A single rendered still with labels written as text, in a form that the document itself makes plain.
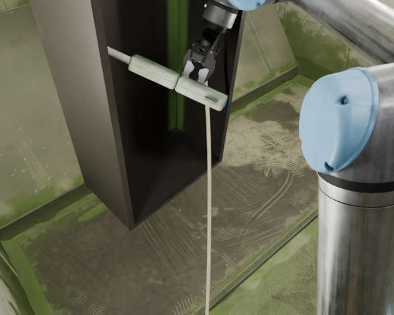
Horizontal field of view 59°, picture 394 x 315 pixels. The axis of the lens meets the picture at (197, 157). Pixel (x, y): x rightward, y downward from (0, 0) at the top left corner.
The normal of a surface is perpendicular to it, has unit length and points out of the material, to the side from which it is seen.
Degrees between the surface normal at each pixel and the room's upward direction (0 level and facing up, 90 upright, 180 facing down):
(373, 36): 64
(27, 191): 57
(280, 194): 0
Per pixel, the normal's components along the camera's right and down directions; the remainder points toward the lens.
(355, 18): -0.88, -0.25
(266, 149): -0.09, -0.76
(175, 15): 0.71, 0.55
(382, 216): 0.04, 0.42
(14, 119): 0.48, -0.04
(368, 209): -0.26, 0.44
